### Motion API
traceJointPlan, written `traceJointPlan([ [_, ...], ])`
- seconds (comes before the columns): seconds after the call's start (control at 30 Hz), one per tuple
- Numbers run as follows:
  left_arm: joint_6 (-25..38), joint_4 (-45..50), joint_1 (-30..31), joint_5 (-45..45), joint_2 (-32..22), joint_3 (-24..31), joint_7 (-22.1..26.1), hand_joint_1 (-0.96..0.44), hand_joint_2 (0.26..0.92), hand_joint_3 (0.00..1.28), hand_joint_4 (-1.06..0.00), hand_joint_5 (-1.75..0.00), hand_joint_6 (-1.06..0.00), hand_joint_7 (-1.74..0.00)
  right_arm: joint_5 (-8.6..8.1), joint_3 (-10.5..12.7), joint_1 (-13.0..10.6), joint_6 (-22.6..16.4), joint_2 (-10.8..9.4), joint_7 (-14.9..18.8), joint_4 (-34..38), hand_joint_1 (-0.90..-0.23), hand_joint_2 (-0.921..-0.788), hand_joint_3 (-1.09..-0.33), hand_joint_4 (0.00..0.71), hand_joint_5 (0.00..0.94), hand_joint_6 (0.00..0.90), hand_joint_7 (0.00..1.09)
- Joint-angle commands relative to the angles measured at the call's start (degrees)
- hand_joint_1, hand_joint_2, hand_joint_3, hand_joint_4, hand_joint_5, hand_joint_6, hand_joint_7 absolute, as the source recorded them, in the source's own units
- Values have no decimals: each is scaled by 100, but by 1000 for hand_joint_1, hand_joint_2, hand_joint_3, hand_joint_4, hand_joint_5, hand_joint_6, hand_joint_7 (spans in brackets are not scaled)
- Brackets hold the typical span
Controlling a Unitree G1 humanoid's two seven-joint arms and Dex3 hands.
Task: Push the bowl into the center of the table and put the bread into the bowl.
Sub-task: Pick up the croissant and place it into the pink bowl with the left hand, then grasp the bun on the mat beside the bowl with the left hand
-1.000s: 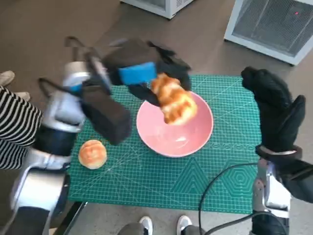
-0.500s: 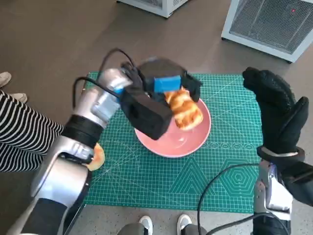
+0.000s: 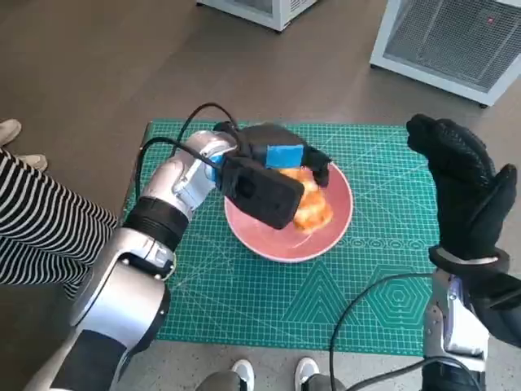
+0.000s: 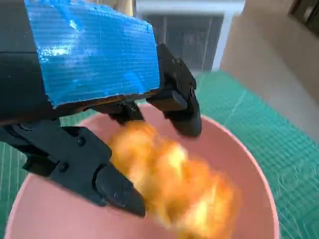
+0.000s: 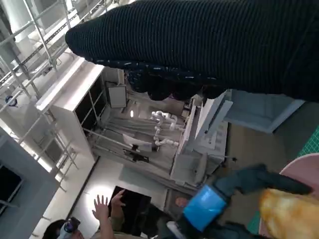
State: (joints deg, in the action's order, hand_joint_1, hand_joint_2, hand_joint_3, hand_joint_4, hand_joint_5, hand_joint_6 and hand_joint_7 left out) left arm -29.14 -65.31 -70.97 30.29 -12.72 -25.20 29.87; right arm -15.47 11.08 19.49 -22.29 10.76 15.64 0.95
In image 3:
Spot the black knitted gloved right hand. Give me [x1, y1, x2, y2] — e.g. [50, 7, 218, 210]
[405, 113, 519, 261]

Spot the black left hand blue tape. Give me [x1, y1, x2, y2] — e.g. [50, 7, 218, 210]
[239, 123, 333, 189]

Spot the braided bread loaf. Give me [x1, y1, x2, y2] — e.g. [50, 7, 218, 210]
[280, 167, 335, 233]

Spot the pink bowl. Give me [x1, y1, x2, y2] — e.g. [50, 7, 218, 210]
[223, 156, 354, 263]

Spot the small white mesh cabinet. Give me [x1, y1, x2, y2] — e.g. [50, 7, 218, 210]
[196, 0, 318, 33]

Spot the green cutting mat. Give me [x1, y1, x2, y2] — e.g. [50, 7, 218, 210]
[121, 117, 439, 354]

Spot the large white mesh cabinet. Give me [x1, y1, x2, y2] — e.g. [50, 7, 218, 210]
[369, 0, 521, 109]

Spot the white shoe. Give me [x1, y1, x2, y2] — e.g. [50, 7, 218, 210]
[294, 357, 321, 391]
[230, 358, 256, 391]

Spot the grey leg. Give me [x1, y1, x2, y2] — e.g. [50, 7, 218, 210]
[304, 373, 343, 391]
[197, 371, 241, 391]

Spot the beige shoe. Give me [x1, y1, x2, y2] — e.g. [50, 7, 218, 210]
[18, 153, 47, 171]
[0, 118, 22, 144]

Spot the person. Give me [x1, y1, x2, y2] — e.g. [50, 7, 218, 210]
[0, 148, 119, 301]

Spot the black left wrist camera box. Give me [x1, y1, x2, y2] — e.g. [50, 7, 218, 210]
[214, 156, 305, 230]

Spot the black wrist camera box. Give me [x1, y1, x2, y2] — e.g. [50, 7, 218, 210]
[467, 266, 521, 349]
[214, 156, 305, 230]

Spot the black cable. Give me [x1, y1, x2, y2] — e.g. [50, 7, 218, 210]
[329, 273, 435, 390]
[344, 356, 427, 390]
[135, 137, 216, 209]
[177, 102, 242, 142]

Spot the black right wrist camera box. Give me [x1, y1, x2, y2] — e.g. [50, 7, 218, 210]
[467, 266, 521, 349]

